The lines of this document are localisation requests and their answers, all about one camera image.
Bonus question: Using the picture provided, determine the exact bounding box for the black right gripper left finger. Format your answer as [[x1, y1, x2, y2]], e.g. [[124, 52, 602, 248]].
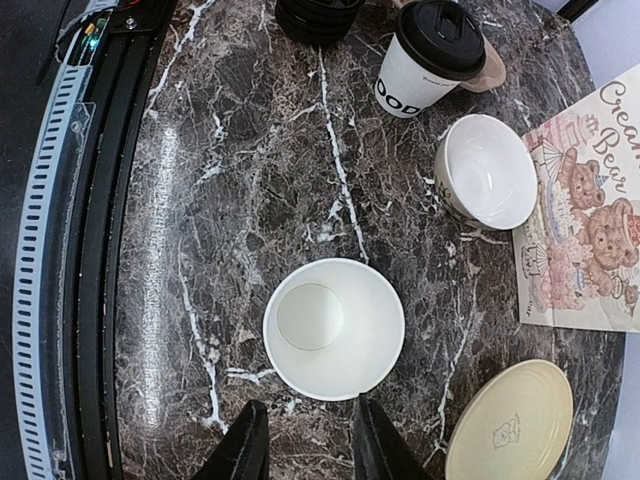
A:
[[192, 400, 270, 480]]

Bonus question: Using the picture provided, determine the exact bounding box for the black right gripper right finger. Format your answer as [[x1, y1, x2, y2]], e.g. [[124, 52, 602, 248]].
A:
[[352, 397, 425, 479]]

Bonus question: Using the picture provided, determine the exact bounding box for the white paper cup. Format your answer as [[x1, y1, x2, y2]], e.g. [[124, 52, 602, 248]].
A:
[[262, 258, 405, 401], [374, 35, 459, 119]]

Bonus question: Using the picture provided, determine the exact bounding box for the black coffee cup lid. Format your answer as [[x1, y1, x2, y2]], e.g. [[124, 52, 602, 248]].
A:
[[395, 0, 486, 82]]

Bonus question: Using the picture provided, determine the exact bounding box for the beige round plate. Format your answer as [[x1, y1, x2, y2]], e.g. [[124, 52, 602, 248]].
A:
[[445, 359, 574, 479]]

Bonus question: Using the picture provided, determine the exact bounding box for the cream bear paper bag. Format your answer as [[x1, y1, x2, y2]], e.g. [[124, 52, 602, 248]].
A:
[[512, 67, 639, 332]]

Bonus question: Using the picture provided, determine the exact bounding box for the white ceramic bowl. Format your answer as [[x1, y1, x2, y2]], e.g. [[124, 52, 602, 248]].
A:
[[433, 114, 537, 231]]

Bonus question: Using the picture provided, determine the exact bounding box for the brown cardboard cup carrier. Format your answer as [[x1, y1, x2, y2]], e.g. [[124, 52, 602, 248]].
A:
[[459, 36, 506, 93]]

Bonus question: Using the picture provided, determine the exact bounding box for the stack of black lids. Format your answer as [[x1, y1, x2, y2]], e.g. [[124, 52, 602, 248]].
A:
[[275, 0, 364, 46]]

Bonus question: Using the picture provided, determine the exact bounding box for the grey slotted cable duct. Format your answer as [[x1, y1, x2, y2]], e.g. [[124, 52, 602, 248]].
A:
[[12, 1, 115, 479]]

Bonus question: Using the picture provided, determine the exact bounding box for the black table front rail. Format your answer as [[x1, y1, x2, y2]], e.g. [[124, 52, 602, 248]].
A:
[[62, 1, 177, 479]]

